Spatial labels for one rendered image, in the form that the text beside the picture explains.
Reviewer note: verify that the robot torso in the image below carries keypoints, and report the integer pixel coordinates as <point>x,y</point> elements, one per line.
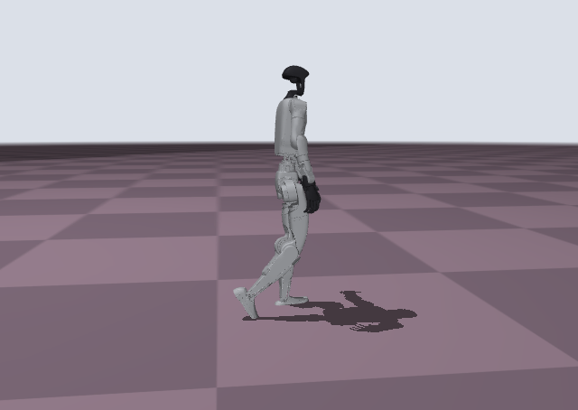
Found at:
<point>286,169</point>

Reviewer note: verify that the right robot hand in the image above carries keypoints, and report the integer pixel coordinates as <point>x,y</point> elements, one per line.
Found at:
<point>312,195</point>

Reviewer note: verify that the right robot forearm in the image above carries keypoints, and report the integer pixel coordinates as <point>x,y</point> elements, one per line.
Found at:
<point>301,155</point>

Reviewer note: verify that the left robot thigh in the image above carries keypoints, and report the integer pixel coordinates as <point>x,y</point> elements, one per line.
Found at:
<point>288,234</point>

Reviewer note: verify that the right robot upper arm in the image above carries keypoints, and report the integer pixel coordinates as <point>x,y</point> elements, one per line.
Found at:
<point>297,109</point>

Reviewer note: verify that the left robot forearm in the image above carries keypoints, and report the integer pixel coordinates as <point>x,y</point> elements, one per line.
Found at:
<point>296,167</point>

